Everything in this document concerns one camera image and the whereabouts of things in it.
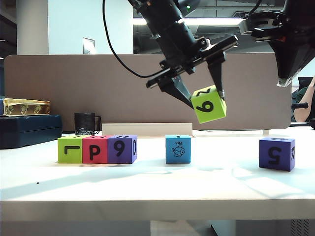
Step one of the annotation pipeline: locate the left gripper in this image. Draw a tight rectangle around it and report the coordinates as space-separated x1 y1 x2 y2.
146 35 239 109

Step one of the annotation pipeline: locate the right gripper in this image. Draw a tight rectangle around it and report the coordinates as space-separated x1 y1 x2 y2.
251 12 315 88

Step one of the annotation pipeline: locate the green block nine and J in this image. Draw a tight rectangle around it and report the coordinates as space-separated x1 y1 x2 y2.
191 85 227 124

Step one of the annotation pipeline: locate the blue block fish picture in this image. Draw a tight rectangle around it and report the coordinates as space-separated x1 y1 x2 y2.
165 134 192 164

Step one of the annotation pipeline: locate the purple block number five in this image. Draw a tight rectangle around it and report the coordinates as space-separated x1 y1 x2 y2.
259 137 296 172

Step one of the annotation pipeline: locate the person bare forearm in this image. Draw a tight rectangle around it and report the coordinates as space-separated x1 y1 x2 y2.
294 75 315 123

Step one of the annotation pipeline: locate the red block letter P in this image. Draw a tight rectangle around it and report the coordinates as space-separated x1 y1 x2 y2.
82 135 109 164

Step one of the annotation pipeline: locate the green block letter L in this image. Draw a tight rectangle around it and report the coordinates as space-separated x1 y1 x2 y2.
58 136 84 164

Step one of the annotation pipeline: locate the black office chair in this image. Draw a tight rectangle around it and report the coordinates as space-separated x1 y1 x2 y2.
297 76 315 89

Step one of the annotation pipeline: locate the person in dark green top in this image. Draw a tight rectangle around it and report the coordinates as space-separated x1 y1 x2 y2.
291 86 315 109

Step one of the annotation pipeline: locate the purple block nine and D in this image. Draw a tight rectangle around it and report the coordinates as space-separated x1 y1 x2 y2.
107 135 138 164

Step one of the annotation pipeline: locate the black mug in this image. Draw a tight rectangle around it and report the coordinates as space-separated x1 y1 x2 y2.
74 112 102 136

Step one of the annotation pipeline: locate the brown desk partition panel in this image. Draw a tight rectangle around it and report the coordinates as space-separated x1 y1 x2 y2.
3 52 293 131

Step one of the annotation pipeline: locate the grey vent grille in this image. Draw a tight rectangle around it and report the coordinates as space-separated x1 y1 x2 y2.
291 219 311 236

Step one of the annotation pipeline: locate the yellow gold patterned box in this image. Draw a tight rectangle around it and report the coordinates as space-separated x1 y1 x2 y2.
3 98 52 117

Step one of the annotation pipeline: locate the dark blue case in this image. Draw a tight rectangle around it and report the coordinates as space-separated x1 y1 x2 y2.
0 114 63 150

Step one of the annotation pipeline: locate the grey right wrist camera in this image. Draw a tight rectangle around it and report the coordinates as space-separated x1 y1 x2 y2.
238 17 259 35

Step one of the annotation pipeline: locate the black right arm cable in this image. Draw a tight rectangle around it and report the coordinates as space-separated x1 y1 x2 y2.
245 0 263 19

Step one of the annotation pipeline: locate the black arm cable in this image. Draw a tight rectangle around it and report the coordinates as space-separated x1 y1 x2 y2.
245 0 263 19
102 0 173 78

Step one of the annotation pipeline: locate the beige long cable box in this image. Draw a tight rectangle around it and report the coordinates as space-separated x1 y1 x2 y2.
102 122 194 138

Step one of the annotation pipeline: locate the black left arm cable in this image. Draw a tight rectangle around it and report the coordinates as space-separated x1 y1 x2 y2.
102 0 173 78

